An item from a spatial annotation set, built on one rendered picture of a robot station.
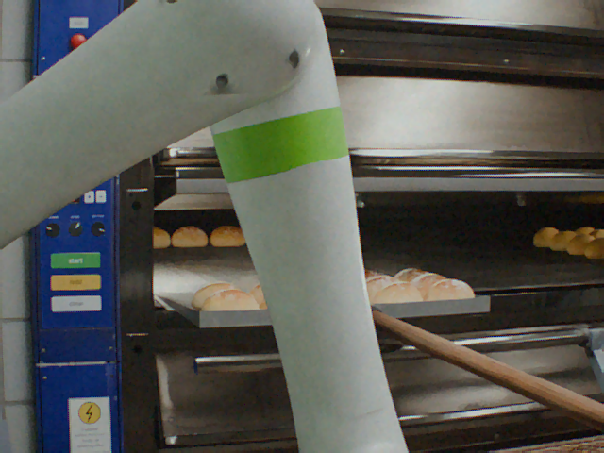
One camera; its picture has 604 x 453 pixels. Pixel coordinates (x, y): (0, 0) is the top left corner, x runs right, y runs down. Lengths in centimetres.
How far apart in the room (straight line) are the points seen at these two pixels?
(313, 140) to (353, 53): 119
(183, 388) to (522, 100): 90
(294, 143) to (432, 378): 136
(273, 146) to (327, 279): 12
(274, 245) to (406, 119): 123
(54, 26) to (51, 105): 113
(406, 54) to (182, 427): 82
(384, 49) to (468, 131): 24
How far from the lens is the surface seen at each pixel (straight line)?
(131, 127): 82
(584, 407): 133
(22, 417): 205
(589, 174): 224
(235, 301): 193
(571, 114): 239
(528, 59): 233
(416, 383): 226
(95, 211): 198
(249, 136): 97
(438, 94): 224
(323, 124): 98
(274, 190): 97
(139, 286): 204
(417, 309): 203
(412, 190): 203
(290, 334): 100
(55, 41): 196
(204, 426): 211
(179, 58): 80
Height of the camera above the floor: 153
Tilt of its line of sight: 6 degrees down
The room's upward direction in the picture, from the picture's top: 1 degrees clockwise
